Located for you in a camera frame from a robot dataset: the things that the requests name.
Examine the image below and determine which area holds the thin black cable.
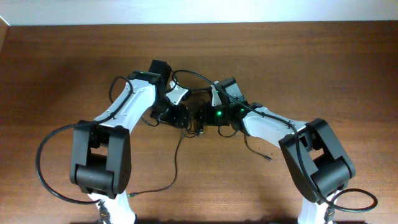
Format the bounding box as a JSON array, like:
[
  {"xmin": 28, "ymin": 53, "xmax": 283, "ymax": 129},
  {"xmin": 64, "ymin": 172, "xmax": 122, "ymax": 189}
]
[{"xmin": 127, "ymin": 118, "xmax": 274, "ymax": 198}]

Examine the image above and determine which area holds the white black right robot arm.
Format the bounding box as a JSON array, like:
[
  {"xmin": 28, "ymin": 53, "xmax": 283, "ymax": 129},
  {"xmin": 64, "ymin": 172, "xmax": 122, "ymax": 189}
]
[{"xmin": 195, "ymin": 103, "xmax": 356, "ymax": 223}]

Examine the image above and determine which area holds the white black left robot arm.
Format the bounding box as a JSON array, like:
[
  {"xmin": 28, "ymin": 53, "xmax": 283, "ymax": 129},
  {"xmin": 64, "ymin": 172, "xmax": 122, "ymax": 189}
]
[{"xmin": 70, "ymin": 71, "xmax": 189, "ymax": 223}]

